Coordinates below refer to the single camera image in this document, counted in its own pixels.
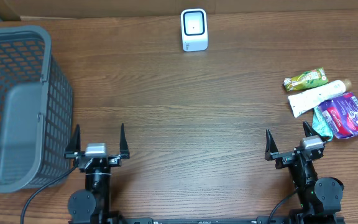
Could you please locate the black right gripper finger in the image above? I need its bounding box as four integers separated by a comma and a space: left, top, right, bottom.
303, 121, 321, 138
265, 129, 279, 161

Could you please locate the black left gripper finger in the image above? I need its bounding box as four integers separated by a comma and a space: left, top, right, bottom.
64, 124, 81, 158
119, 123, 130, 159

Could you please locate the teal wipes packet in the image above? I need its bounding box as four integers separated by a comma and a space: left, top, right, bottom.
312, 106, 334, 141

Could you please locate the white tube gold cap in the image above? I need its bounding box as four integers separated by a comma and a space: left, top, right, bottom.
288, 79, 352, 118

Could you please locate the green yellow snack pouch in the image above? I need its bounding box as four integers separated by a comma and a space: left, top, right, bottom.
283, 67, 329, 91

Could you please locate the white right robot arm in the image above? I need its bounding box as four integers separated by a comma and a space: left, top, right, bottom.
265, 121, 345, 224

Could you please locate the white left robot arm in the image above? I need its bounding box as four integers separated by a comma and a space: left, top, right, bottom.
65, 126, 130, 224

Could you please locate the white barcode scanner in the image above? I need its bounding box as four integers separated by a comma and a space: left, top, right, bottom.
180, 8, 208, 52

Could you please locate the grey plastic basket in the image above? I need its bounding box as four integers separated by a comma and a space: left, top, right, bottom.
0, 26, 74, 194

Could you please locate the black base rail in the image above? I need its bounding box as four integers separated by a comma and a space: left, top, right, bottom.
68, 215, 346, 224

